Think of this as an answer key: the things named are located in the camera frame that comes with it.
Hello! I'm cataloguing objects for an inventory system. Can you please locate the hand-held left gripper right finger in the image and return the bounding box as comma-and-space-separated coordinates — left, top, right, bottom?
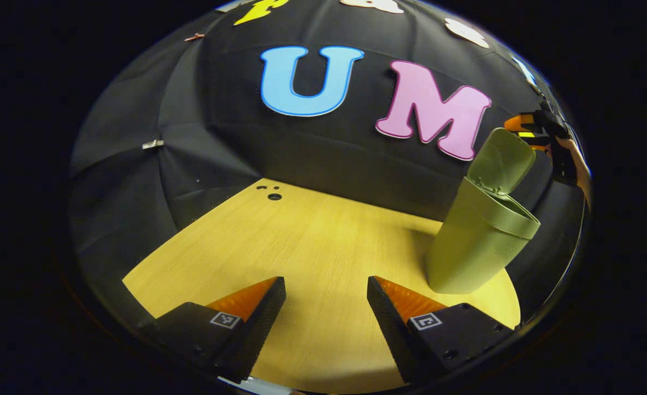
367, 275, 516, 385

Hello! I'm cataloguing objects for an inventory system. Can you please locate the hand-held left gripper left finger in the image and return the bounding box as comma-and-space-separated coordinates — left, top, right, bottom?
137, 276, 286, 385

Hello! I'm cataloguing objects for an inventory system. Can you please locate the green garbage bin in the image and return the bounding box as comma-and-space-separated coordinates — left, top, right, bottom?
425, 127, 542, 295

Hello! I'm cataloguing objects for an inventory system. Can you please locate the wooden desktop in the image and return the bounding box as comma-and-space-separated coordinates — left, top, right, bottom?
123, 178, 521, 394

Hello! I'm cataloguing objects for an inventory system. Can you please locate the black backdrop cloth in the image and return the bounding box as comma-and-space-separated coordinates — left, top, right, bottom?
70, 0, 593, 335

